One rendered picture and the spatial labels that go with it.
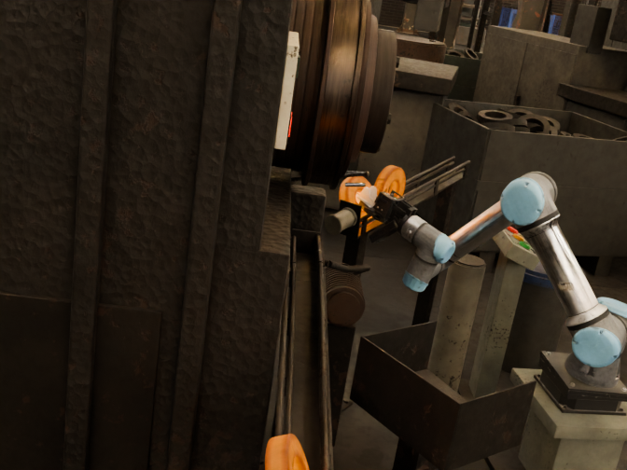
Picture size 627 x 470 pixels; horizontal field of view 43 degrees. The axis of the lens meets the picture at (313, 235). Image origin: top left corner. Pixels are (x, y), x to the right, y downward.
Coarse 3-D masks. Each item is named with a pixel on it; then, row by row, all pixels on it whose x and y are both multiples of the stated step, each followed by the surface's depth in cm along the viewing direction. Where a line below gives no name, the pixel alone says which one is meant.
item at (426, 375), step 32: (384, 352) 149; (416, 352) 165; (352, 384) 157; (384, 384) 149; (416, 384) 142; (384, 416) 150; (416, 416) 143; (448, 416) 137; (480, 416) 139; (512, 416) 146; (416, 448) 144; (448, 448) 137; (480, 448) 143
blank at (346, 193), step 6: (348, 180) 244; (354, 180) 245; (360, 180) 248; (366, 180) 250; (342, 186) 243; (366, 186) 249; (342, 192) 242; (348, 192) 242; (354, 192) 244; (342, 198) 242; (348, 198) 241; (354, 198) 243; (360, 222) 244
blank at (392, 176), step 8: (384, 168) 255; (392, 168) 254; (400, 168) 257; (384, 176) 252; (392, 176) 254; (400, 176) 259; (376, 184) 252; (384, 184) 252; (392, 184) 261; (400, 184) 261; (400, 192) 262
